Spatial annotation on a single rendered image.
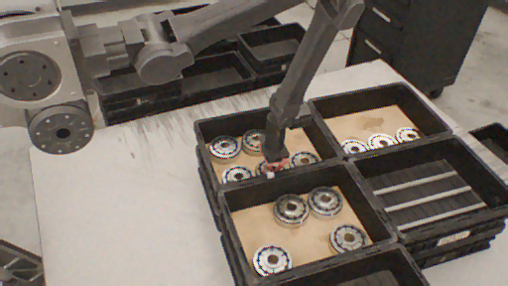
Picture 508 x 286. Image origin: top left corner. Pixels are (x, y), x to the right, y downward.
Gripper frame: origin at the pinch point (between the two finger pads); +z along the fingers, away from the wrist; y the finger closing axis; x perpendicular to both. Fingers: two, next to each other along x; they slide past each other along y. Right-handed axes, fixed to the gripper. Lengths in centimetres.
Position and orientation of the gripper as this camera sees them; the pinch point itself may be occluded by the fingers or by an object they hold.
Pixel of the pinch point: (271, 167)
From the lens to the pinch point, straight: 133.9
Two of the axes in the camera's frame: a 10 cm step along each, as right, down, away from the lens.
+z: -0.7, 7.5, 6.6
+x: -9.4, 1.6, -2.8
